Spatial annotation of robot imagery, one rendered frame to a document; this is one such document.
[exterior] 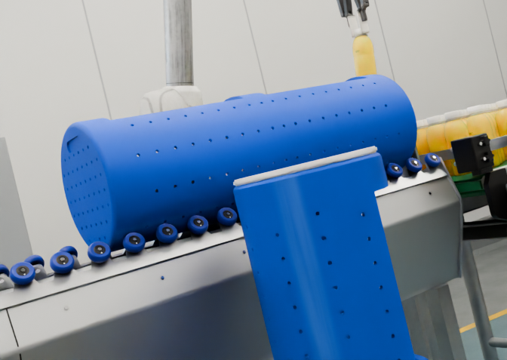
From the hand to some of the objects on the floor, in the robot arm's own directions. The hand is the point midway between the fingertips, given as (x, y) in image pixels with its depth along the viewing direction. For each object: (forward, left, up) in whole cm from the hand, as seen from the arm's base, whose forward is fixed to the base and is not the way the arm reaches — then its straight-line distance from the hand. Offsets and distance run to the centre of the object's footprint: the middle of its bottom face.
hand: (358, 25), depth 216 cm
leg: (+35, -16, -140) cm, 145 cm away
